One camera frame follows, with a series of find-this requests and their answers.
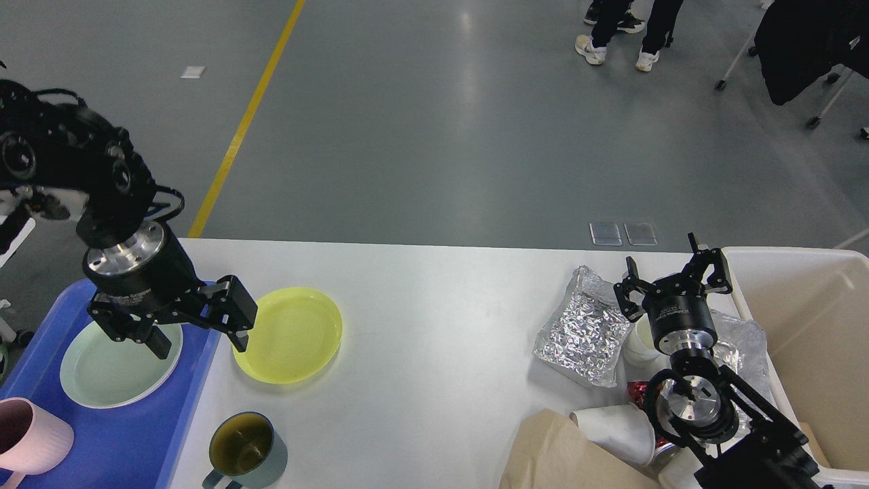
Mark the right floor plate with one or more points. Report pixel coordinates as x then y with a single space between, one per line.
641 234

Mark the white paper cup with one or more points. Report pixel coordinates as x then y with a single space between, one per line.
622 430

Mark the silver foil bag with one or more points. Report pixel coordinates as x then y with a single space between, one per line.
583 338

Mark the left floor plate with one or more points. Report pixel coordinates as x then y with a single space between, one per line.
605 234

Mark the teal mug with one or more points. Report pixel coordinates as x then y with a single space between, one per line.
246 451

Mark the crumpled clear plastic wrap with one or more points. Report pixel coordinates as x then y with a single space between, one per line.
741 345

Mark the pale green plate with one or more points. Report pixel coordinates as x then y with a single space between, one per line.
99 373

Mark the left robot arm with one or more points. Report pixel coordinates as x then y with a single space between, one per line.
63 161

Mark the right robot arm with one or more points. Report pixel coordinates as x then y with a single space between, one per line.
740 438

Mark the small white cup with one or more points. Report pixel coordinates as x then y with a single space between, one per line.
639 347

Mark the pink mug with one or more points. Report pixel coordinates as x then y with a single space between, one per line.
33 440

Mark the red snack wrapper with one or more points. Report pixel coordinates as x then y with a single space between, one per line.
637 392

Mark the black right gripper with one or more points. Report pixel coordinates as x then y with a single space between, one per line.
680 319

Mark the black jacket on chair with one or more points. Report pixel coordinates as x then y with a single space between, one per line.
798 42

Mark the person in black sneakers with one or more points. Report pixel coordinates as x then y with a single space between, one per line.
629 23

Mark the brown paper bag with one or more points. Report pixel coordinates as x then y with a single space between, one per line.
550 451

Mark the blue plastic tray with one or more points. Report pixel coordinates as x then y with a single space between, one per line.
133 446

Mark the white side table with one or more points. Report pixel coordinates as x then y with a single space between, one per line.
16 226

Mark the yellow plastic plate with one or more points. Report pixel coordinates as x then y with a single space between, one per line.
297 332

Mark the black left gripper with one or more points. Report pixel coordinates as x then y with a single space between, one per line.
149 279

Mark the beige plastic bin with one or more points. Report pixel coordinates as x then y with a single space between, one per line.
813 306

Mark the floor plate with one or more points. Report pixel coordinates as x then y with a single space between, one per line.
641 234
605 234

